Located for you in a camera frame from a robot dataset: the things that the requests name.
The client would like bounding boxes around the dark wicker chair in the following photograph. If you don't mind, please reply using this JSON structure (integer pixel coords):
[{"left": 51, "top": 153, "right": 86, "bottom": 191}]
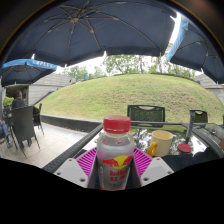
[{"left": 8, "top": 105, "right": 41, "bottom": 152}]

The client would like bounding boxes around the cream cup with yellow handle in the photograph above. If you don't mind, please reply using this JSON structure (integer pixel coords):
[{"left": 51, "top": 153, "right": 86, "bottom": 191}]
[{"left": 146, "top": 129, "right": 174, "bottom": 158}]

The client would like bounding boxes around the navy umbrella with printed blue rim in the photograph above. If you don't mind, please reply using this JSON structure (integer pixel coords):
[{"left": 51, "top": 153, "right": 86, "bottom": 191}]
[{"left": 0, "top": 58, "right": 58, "bottom": 88}]

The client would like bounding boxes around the grey slatted building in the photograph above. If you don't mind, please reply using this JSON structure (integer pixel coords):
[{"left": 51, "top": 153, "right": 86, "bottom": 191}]
[{"left": 28, "top": 73, "right": 76, "bottom": 106}]

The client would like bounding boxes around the navy umbrella with light-blue edge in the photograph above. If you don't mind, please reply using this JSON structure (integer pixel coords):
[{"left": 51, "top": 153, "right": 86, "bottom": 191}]
[{"left": 166, "top": 16, "right": 224, "bottom": 84}]

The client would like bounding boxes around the clear red-capped drink bottle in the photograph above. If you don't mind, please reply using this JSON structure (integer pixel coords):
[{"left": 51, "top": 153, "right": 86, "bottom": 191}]
[{"left": 96, "top": 115, "right": 136, "bottom": 192}]

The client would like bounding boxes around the upright grey-white tube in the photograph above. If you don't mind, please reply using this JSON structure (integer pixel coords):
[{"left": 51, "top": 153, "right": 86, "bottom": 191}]
[{"left": 185, "top": 110, "right": 197, "bottom": 144}]

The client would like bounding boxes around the person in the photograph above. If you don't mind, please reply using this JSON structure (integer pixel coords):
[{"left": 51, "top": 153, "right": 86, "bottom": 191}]
[
  {"left": 0, "top": 119, "right": 14, "bottom": 149},
  {"left": 11, "top": 90, "right": 28, "bottom": 110}
]

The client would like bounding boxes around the slim black chair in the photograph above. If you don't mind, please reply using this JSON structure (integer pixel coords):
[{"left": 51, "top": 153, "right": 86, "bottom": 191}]
[{"left": 33, "top": 102, "right": 45, "bottom": 136}]

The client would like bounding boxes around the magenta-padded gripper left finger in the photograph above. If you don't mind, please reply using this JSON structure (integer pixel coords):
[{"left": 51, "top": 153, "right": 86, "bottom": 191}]
[{"left": 53, "top": 147, "right": 101, "bottom": 190}]

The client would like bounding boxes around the grey sloped-roof building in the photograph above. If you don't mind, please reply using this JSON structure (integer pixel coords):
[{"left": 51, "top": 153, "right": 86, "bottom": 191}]
[{"left": 194, "top": 73, "right": 224, "bottom": 103}]

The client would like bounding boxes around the flat round red coaster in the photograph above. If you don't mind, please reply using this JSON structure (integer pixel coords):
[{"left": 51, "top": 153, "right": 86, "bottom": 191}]
[{"left": 177, "top": 143, "right": 193, "bottom": 154}]

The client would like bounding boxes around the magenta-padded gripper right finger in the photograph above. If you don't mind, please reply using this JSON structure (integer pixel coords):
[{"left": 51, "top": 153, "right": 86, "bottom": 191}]
[{"left": 128, "top": 147, "right": 175, "bottom": 189}]

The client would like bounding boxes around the black mesh-back plastic chair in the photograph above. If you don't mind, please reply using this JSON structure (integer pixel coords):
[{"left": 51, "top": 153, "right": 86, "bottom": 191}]
[
  {"left": 126, "top": 104, "right": 166, "bottom": 123},
  {"left": 189, "top": 109, "right": 209, "bottom": 124}
]

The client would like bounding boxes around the large navy patio umbrella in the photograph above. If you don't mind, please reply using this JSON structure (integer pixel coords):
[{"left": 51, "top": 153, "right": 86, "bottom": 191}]
[{"left": 1, "top": 0, "right": 178, "bottom": 68}]

